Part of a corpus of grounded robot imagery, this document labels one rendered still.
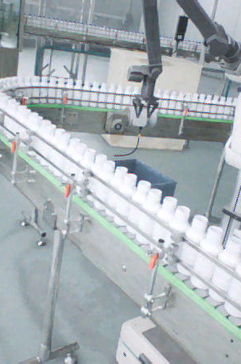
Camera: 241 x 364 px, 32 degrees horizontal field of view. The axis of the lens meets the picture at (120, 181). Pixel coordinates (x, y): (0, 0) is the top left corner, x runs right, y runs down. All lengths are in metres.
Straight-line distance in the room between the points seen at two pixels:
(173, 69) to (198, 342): 4.72
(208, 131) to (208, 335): 2.39
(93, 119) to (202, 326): 2.06
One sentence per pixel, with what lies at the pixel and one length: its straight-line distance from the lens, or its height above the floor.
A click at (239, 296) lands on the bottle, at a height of 1.06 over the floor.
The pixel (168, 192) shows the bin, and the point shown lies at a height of 0.90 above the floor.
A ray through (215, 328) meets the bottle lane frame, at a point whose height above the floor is 0.96.
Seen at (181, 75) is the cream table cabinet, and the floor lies 1.01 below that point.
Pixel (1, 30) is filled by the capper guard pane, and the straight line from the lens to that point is 6.55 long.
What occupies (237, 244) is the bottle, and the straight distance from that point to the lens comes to 1.08.
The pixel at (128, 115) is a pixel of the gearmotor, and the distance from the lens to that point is 2.90.
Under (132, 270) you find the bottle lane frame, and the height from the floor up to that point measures 0.92.
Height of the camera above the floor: 1.62
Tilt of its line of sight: 21 degrees down
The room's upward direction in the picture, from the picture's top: 10 degrees clockwise
